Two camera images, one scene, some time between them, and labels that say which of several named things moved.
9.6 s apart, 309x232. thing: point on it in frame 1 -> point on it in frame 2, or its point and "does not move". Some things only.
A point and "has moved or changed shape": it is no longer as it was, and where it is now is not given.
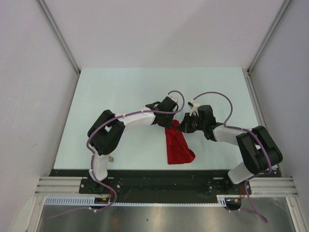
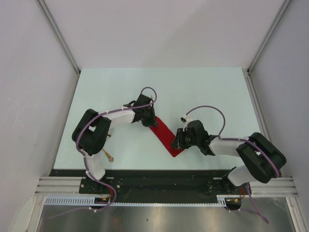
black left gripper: x=167 y=124 -> x=152 y=121
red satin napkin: x=178 y=152 has moved or changed shape
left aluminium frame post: x=58 y=33 does not move
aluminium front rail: x=68 y=185 does not move
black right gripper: x=184 y=126 -> x=178 y=139
